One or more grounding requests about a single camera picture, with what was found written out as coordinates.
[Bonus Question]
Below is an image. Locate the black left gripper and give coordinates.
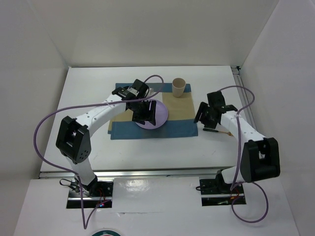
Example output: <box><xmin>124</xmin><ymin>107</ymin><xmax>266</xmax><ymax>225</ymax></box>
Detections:
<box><xmin>129</xmin><ymin>99</ymin><xmax>156</xmax><ymax>125</ymax></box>

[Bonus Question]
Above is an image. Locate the purple plastic plate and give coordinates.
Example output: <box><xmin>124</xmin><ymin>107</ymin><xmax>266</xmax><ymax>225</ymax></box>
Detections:
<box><xmin>133</xmin><ymin>99</ymin><xmax>168</xmax><ymax>129</ymax></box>

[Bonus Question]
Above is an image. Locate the blue beige checked placemat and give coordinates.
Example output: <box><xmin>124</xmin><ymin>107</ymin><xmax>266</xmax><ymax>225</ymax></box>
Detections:
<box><xmin>108</xmin><ymin>83</ymin><xmax>198</xmax><ymax>140</ymax></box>

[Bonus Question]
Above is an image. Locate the beige cup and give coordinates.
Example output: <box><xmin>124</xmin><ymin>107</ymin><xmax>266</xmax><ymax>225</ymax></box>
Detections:
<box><xmin>172</xmin><ymin>78</ymin><xmax>186</xmax><ymax>98</ymax></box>

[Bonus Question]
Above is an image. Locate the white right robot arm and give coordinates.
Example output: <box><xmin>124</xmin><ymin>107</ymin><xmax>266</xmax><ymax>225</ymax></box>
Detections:
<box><xmin>194</xmin><ymin>91</ymin><xmax>281</xmax><ymax>193</ymax></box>

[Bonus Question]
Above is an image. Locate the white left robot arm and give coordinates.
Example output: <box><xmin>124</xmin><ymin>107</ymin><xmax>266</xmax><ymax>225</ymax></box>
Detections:
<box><xmin>56</xmin><ymin>79</ymin><xmax>156</xmax><ymax>196</ymax></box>

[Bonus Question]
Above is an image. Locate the green round sticker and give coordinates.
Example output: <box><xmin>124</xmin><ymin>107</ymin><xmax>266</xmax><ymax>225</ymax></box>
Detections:
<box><xmin>92</xmin><ymin>229</ymin><xmax>121</xmax><ymax>236</ymax></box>

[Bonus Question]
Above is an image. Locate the aluminium right side rail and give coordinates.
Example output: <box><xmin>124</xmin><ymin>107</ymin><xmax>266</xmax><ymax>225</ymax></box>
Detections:
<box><xmin>231</xmin><ymin>65</ymin><xmax>270</xmax><ymax>174</ymax></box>

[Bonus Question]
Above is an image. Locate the aluminium rail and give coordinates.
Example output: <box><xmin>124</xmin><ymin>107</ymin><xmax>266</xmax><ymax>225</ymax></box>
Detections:
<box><xmin>39</xmin><ymin>166</ymin><xmax>270</xmax><ymax>178</ymax></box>
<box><xmin>231</xmin><ymin>65</ymin><xmax>270</xmax><ymax>174</ymax></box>

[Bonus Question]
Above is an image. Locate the aluminium front rail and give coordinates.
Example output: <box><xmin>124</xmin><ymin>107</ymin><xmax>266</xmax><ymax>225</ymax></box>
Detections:
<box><xmin>39</xmin><ymin>166</ymin><xmax>270</xmax><ymax>178</ymax></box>

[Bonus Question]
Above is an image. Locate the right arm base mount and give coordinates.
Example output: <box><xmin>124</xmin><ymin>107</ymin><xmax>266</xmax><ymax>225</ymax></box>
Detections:
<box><xmin>195</xmin><ymin>171</ymin><xmax>247</xmax><ymax>207</ymax></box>

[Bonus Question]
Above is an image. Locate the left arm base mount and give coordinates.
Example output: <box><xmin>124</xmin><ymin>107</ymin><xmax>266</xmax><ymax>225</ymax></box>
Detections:
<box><xmin>59</xmin><ymin>178</ymin><xmax>114</xmax><ymax>209</ymax></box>

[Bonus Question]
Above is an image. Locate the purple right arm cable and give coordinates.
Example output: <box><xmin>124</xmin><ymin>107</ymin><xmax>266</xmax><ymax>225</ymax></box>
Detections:
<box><xmin>218</xmin><ymin>86</ymin><xmax>269</xmax><ymax>223</ymax></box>

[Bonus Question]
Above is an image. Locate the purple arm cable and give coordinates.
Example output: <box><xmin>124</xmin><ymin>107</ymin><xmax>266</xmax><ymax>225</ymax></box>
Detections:
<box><xmin>218</xmin><ymin>86</ymin><xmax>269</xmax><ymax>223</ymax></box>
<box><xmin>33</xmin><ymin>75</ymin><xmax>164</xmax><ymax>229</ymax></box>

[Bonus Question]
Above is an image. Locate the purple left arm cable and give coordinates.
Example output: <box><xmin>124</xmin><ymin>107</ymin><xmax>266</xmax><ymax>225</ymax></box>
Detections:
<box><xmin>33</xmin><ymin>75</ymin><xmax>164</xmax><ymax>229</ymax></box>

